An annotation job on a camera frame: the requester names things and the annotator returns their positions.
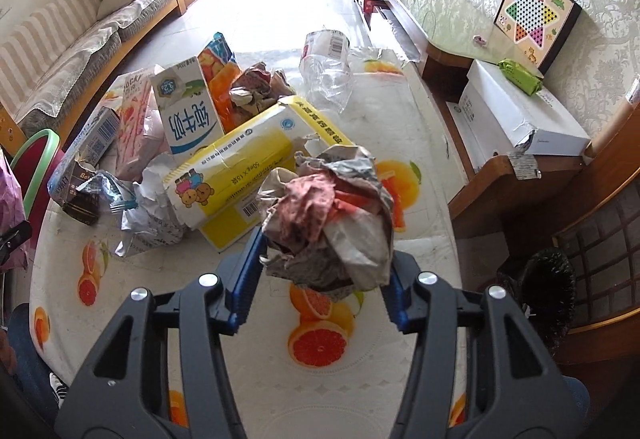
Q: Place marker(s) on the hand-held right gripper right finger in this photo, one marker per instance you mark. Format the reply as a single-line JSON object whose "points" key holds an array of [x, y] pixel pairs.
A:
{"points": [[395, 291]]}

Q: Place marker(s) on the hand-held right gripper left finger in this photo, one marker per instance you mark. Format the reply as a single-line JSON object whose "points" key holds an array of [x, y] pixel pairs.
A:
{"points": [[245, 279]]}

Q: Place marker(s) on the pink wrapper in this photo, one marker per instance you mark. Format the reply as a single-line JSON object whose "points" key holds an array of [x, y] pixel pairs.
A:
{"points": [[320, 209]]}

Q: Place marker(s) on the yellow cardboard box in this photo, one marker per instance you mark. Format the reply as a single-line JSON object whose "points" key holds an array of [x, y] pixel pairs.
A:
{"points": [[235, 154]]}

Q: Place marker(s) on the silver blue wrapper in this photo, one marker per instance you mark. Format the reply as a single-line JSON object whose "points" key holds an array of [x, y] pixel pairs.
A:
{"points": [[112, 199]]}

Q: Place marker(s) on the white blue milk carton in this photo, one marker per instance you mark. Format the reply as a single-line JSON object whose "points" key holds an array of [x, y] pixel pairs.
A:
{"points": [[185, 119]]}

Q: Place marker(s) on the red basin with green rim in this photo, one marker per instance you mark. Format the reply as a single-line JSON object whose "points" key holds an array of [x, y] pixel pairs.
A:
{"points": [[47, 169]]}

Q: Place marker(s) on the fruit print tablecloth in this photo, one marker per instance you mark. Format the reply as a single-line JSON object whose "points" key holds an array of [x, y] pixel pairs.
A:
{"points": [[165, 279]]}

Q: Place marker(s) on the crumpled white paper bag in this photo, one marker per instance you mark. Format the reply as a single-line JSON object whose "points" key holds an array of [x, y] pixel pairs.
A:
{"points": [[150, 219]]}

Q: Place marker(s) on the black mesh waste bin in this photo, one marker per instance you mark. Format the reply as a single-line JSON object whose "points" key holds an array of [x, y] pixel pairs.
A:
{"points": [[545, 289]]}

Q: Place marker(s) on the dark brown packet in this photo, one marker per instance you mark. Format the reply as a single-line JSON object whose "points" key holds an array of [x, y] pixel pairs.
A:
{"points": [[82, 204]]}

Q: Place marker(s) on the silver blister pack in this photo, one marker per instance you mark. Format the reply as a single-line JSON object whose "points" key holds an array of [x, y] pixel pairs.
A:
{"points": [[525, 166]]}

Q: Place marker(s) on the pink biscuit stick box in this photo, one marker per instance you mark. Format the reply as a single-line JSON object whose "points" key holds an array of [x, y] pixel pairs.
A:
{"points": [[135, 129]]}

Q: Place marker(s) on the crumpled brown paper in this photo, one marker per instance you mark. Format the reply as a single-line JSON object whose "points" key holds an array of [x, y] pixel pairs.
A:
{"points": [[260, 89]]}

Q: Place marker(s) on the orange snack packet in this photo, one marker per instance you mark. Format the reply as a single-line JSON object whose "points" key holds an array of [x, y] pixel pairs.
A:
{"points": [[220, 84]]}

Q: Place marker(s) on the white cardboard box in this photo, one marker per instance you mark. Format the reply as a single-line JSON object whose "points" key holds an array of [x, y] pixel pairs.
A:
{"points": [[500, 109]]}

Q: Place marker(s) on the person's right leg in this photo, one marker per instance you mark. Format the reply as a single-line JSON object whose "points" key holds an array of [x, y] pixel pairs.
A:
{"points": [[580, 399]]}

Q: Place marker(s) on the person's leg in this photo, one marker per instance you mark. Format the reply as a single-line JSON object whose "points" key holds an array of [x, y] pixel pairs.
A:
{"points": [[580, 399], [30, 359]]}

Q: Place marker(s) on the crushed clear plastic bottle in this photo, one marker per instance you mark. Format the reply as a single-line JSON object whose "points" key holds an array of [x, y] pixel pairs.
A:
{"points": [[325, 64]]}

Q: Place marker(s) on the person's left leg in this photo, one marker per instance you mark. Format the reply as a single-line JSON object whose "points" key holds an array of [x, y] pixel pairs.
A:
{"points": [[30, 359]]}

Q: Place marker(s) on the green packet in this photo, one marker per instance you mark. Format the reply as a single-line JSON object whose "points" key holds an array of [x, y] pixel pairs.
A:
{"points": [[520, 76]]}

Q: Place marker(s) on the striped cover wooden sofa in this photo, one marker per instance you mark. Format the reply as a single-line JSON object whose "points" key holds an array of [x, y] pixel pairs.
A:
{"points": [[60, 64]]}

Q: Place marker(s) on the red box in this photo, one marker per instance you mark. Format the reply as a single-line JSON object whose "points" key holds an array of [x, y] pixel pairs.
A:
{"points": [[375, 6]]}

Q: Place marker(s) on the long wooden cabinet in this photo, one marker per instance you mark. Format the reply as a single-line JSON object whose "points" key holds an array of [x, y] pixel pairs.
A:
{"points": [[425, 4]]}

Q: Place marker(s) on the star checkers board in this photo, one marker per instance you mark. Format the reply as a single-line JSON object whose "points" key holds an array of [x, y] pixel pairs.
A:
{"points": [[535, 14]]}

